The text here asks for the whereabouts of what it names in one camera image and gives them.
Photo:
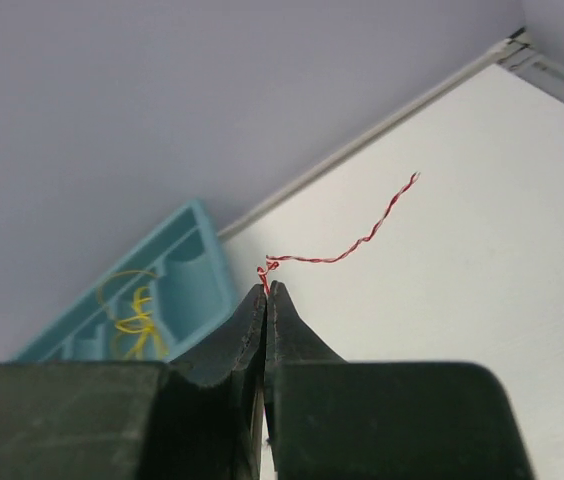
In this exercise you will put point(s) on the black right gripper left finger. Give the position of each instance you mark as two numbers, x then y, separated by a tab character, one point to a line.
196	417

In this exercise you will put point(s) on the aluminium table edge rail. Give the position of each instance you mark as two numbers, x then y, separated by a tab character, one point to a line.
515	54

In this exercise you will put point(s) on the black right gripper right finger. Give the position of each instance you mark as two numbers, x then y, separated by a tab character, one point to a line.
329	418

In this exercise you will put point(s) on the teal four-compartment tray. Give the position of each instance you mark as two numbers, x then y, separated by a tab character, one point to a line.
163	297

